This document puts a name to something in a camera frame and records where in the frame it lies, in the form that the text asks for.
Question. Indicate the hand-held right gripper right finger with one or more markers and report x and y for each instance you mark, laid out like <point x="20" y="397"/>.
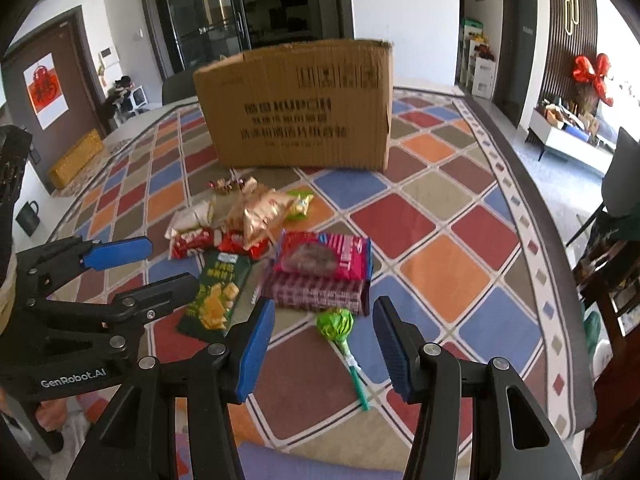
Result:
<point x="395" y="352"/>

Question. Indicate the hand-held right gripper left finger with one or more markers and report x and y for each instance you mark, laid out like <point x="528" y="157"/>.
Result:
<point x="254" y="347"/>

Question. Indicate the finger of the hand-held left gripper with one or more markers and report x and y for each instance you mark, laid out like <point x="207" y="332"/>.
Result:
<point x="120" y="252"/>
<point x="160" y="291"/>

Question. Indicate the red and white snack packet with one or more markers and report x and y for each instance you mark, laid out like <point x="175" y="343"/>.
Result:
<point x="192" y="243"/>

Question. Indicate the green cracker packet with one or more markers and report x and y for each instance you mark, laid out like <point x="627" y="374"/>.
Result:
<point x="217" y="285"/>

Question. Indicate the green lollipop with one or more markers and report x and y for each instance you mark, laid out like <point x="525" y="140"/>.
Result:
<point x="336" y="327"/>

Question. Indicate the dark red plaid snack box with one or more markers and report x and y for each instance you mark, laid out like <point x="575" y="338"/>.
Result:
<point x="310" y="294"/>

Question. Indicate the small red snack packet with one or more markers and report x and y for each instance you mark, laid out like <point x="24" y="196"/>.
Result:
<point x="240" y="246"/>

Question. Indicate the pink snack packet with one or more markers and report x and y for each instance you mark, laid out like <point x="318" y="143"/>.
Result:
<point x="350" y="255"/>

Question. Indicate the golden snack packet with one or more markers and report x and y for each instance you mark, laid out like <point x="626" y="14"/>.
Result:
<point x="267" y="201"/>
<point x="256" y="227"/>

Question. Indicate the red foil candy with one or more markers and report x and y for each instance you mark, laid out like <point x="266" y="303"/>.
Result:
<point x="222" y="186"/>

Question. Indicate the small green yellow snack packet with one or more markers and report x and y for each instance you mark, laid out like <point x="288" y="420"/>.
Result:
<point x="300" y="205"/>

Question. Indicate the brown cardboard box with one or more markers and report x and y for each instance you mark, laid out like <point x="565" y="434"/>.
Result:
<point x="300" y="110"/>

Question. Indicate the pile of household clutter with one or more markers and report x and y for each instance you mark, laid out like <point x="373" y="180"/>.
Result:
<point x="122" y="97"/>

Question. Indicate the colourful chequered tablecloth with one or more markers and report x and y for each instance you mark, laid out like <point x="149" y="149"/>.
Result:
<point x="450" y="200"/>

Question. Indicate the brown entrance door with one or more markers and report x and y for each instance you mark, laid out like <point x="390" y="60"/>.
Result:
<point x="80" y="85"/>

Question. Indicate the grey upholstered chair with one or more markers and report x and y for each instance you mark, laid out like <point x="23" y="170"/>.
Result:
<point x="177" y="89"/>

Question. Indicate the red and white door poster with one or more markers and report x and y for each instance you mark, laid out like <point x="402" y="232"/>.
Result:
<point x="46" y="90"/>

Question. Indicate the dark brown wooden chair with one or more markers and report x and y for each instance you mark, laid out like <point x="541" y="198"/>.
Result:
<point x="612" y="280"/>

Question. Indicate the black framed glass door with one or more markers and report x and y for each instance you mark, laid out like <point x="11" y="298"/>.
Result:
<point x="200" y="15"/>

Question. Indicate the white low cabinet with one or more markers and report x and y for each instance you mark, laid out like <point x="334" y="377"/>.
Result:
<point x="570" y="145"/>

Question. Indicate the black dining chair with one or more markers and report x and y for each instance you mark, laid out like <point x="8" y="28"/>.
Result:
<point x="620" y="180"/>

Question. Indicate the pile of clutter on cabinet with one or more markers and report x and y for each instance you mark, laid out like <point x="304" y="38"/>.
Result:
<point x="570" y="115"/>

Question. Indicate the dark wooden door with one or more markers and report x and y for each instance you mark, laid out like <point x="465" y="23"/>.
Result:
<point x="515" y="45"/>

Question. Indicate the green and white carton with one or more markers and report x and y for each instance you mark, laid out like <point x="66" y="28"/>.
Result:
<point x="472" y="29"/>

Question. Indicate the gold loop wall lamp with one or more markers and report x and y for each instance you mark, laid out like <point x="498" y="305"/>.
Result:
<point x="571" y="12"/>

